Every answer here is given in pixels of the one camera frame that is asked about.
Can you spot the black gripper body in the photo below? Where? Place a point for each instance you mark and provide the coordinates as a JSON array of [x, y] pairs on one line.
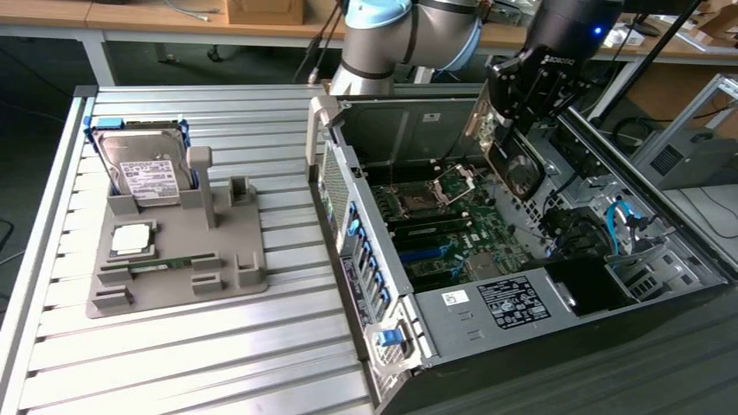
[[570, 30]]

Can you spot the graphics card with fan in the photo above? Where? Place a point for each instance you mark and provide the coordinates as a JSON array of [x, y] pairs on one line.
[[520, 168]]

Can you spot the beige card retention latch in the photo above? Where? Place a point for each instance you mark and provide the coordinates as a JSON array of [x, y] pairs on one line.
[[314, 129]]

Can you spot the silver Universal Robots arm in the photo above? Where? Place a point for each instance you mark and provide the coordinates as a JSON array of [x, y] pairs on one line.
[[393, 34]]

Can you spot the white box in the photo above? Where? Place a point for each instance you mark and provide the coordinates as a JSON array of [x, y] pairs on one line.
[[634, 39]]

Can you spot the grey metal device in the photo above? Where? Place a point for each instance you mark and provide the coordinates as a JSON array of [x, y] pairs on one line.
[[508, 13]]

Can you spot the black monitor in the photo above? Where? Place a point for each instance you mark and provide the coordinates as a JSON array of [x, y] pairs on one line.
[[646, 26]]

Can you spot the black tripod pole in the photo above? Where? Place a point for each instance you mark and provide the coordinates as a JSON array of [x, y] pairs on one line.
[[662, 43]]

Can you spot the silver disk bay cage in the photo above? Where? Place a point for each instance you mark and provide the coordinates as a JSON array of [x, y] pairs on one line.
[[562, 173]]

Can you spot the metal socket cover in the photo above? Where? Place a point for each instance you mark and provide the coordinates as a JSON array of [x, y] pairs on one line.
[[458, 181]]

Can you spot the grey computer tower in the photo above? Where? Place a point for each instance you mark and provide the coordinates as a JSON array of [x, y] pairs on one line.
[[692, 164]]

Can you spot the folded brown cardboard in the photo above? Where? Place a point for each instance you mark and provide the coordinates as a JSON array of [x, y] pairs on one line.
[[724, 21]]

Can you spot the wooden desk with clutter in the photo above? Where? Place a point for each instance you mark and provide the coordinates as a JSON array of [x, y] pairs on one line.
[[724, 51]]

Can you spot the CPU socket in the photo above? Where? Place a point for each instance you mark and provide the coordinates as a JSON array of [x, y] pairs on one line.
[[414, 201]]

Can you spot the black expansion slot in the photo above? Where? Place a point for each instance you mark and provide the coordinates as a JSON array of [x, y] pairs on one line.
[[430, 227]]

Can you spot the open black PC case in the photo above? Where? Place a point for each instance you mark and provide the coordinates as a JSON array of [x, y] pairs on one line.
[[371, 203]]

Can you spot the green motherboard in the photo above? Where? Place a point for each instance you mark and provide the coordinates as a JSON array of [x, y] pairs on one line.
[[502, 246]]

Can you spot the blue expansion slot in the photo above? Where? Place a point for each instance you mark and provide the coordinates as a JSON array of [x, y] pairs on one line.
[[426, 253]]

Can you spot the brown cardboard box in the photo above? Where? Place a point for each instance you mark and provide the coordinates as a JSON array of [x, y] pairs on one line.
[[259, 10]]

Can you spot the grey power supply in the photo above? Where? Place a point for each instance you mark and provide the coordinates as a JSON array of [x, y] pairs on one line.
[[461, 315]]

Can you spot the blue case latch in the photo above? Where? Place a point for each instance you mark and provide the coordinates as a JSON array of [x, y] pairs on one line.
[[389, 337]]

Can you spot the silver hard disk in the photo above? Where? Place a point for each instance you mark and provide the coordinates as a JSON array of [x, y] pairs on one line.
[[147, 173]]

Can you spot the grey parts rack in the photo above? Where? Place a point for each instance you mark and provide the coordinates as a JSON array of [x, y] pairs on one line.
[[179, 242]]

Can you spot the blue disk caddy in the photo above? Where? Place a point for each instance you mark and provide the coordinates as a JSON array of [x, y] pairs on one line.
[[110, 123]]

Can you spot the green RAM stick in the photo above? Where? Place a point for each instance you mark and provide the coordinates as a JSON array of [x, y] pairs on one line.
[[167, 263]]

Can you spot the silver CPU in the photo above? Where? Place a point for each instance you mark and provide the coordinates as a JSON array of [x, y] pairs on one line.
[[131, 240]]

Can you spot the wooden desk with white legs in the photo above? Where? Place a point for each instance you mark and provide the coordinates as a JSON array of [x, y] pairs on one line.
[[58, 17]]

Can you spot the aluminium frame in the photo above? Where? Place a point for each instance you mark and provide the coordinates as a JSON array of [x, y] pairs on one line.
[[728, 84]]

